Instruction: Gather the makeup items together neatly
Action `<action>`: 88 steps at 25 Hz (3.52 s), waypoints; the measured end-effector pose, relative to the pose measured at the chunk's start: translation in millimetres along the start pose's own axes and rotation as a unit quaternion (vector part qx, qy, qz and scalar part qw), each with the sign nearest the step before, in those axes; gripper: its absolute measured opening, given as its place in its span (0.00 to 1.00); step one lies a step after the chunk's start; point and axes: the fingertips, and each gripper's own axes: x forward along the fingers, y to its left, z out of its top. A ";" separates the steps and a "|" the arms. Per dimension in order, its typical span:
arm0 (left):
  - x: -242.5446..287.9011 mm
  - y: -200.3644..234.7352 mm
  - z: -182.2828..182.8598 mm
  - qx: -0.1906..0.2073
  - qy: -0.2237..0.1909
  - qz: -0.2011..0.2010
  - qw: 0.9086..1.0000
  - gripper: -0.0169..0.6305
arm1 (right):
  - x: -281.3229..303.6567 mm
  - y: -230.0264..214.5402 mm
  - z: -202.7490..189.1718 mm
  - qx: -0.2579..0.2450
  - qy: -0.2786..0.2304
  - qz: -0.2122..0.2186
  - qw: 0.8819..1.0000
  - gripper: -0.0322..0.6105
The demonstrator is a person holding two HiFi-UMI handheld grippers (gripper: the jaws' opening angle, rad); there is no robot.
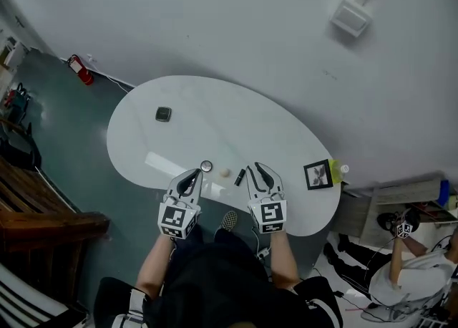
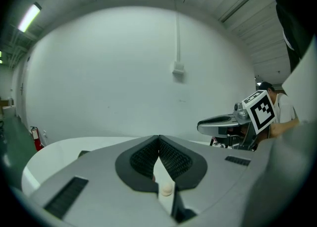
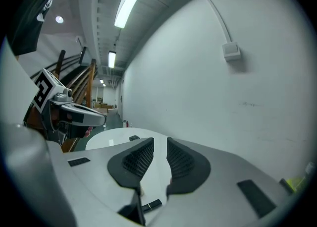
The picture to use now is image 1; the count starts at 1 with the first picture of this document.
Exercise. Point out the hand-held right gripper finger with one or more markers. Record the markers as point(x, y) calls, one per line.
point(275, 182)
point(251, 185)

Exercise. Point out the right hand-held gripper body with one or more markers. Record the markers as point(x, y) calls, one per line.
point(272, 215)

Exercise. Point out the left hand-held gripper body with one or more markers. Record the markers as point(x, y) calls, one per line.
point(175, 219)

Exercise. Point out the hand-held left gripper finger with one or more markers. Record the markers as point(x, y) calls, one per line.
point(198, 190)
point(174, 184)

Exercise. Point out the small black rectangular stick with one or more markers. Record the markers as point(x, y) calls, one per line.
point(239, 177)

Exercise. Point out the small round silver tin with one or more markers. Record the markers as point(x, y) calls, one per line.
point(207, 166)

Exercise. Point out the small beige ball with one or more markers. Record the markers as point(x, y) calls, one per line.
point(224, 173)

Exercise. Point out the square black compact case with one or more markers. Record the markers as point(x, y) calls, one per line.
point(163, 114)

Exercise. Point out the person's right forearm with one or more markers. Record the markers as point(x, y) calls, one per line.
point(284, 260)

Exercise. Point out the person's left forearm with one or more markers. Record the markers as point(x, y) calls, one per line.
point(157, 265)

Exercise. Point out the white round table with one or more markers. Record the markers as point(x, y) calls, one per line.
point(232, 122)

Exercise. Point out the person's checkered shoe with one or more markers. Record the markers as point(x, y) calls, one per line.
point(229, 221)

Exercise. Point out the black framed picture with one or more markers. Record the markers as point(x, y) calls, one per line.
point(318, 174)

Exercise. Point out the person's black trousers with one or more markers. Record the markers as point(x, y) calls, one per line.
point(229, 248)

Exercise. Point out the person's black shirt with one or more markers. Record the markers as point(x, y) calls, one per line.
point(222, 294)

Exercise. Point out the grey wooden cabinet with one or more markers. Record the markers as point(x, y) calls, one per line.
point(386, 205)

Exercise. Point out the wooden staircase railing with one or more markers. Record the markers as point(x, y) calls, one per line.
point(46, 226)

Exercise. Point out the red fire extinguisher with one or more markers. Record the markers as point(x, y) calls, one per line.
point(84, 74)

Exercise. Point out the black office chair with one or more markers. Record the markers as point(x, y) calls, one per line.
point(19, 151)

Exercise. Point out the teal and red vacuum cleaner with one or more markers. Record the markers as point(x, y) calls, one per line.
point(16, 104)

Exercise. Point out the white wall outlet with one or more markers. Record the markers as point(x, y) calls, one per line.
point(91, 57)

